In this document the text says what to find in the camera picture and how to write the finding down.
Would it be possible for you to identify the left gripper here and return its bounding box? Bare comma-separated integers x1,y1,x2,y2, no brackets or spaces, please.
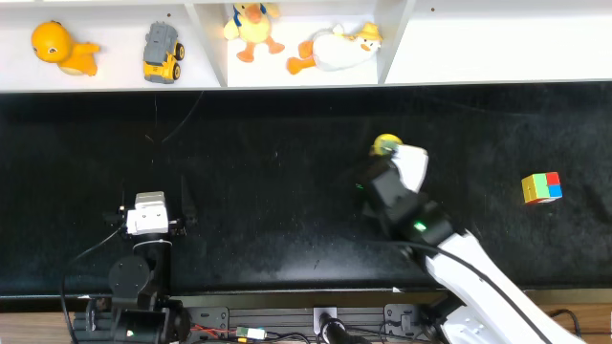
103,173,199,241

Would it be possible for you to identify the grey and yellow toy truck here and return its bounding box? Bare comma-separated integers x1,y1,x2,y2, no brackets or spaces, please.
142,20,186,86

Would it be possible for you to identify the yellow rubber duck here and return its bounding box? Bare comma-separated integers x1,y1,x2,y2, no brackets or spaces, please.
31,19,102,77

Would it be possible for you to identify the yellow rattle drum toy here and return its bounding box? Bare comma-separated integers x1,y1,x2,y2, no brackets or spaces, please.
368,133,404,159

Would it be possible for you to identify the many-coloured puzzle cube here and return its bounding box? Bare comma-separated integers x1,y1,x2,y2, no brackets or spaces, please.
520,171,564,205

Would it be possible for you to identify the yellow plush duck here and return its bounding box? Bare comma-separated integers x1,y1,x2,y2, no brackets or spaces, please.
223,2,287,64

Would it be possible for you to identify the white plush duck with hat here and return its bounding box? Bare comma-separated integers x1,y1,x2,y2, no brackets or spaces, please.
286,21,384,76

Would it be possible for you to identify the white shelf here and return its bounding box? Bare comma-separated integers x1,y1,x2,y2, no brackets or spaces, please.
0,0,612,94

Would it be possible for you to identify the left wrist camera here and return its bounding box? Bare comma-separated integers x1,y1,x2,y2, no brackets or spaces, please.
124,190,170,237

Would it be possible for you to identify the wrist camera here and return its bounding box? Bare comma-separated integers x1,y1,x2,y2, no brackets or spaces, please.
124,190,170,237
390,143,430,194

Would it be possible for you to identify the black cable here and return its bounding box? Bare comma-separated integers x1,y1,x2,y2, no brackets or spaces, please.
59,224,128,344

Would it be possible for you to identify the mounting rail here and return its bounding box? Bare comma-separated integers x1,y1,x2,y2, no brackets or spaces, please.
71,304,451,344

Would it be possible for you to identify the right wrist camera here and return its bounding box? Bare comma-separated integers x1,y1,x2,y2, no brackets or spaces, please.
390,143,430,194

